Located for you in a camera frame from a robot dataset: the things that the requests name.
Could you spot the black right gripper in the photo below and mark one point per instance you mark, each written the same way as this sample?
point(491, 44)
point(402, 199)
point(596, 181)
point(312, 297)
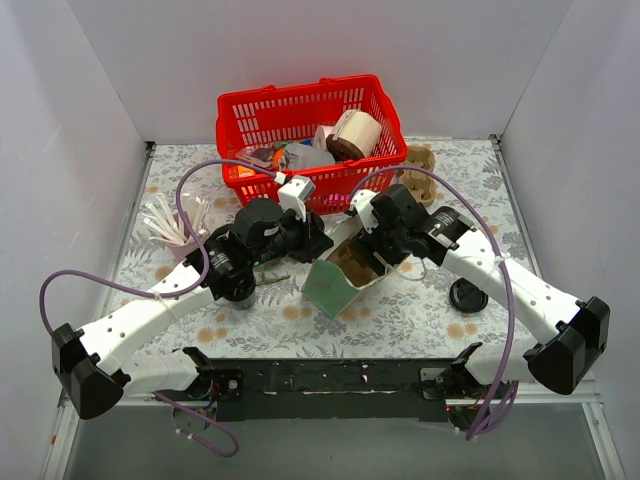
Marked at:
point(378, 245)

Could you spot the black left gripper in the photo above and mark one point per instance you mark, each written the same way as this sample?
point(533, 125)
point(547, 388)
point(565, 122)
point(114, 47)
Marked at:
point(310, 238)

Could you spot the brown cardboard cup carrier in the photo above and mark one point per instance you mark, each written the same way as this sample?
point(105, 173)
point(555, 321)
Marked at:
point(353, 265)

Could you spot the green illustrated paper bag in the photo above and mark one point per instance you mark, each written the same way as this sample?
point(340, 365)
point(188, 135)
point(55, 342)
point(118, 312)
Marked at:
point(340, 275)

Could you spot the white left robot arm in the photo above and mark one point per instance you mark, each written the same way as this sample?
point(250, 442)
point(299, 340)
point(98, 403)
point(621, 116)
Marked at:
point(97, 364)

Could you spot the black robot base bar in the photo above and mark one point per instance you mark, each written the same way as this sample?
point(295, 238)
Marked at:
point(272, 389)

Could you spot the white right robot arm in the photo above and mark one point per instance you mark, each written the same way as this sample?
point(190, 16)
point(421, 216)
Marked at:
point(570, 334)

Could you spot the stack of spare cup carriers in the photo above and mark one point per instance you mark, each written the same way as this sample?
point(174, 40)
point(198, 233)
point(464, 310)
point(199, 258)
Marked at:
point(421, 186)

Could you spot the grey foil pouch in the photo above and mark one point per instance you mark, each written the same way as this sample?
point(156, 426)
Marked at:
point(297, 156)

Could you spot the floral patterned table mat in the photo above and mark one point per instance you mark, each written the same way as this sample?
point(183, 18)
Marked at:
point(406, 315)

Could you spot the orange snack box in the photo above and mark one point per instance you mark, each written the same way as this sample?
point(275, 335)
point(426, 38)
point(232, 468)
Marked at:
point(244, 172)

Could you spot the red plastic shopping basket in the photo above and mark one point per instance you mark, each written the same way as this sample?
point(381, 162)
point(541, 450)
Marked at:
point(252, 125)

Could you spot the pink cup of straws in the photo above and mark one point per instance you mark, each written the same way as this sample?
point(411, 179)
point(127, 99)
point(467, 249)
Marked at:
point(169, 226)

